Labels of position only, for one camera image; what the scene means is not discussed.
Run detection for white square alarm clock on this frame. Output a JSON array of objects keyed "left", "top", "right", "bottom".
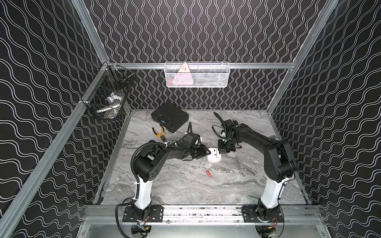
[{"left": 207, "top": 147, "right": 222, "bottom": 163}]

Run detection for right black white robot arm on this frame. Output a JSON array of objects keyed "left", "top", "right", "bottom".
[{"left": 217, "top": 124, "right": 296, "bottom": 219}]

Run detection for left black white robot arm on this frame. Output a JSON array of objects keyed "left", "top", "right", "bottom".
[{"left": 131, "top": 140, "right": 211, "bottom": 220}]

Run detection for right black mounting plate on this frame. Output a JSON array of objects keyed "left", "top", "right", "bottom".
[{"left": 241, "top": 205, "right": 284, "bottom": 223}]

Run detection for black mounting plate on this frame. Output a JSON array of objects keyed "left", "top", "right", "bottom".
[
  {"left": 122, "top": 205, "right": 164, "bottom": 223},
  {"left": 241, "top": 205, "right": 284, "bottom": 223}
]

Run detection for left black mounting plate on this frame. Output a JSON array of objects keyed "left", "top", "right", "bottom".
[{"left": 122, "top": 205, "right": 164, "bottom": 223}]

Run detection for pink triangular card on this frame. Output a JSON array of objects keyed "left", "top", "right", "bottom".
[{"left": 172, "top": 62, "right": 194, "bottom": 86}]

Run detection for white items in black basket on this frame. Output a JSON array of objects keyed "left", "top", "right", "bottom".
[{"left": 96, "top": 92, "right": 125, "bottom": 120}]

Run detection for yellow handled pliers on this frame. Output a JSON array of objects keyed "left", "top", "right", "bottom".
[{"left": 152, "top": 125, "right": 167, "bottom": 143}]

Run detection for white wire wall basket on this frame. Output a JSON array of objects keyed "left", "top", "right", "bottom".
[{"left": 163, "top": 61, "right": 231, "bottom": 88}]

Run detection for black wire wall basket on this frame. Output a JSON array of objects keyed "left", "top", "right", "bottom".
[{"left": 85, "top": 65, "right": 137, "bottom": 121}]

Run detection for aluminium front rail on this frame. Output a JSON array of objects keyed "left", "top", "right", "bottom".
[{"left": 82, "top": 205, "right": 323, "bottom": 226}]

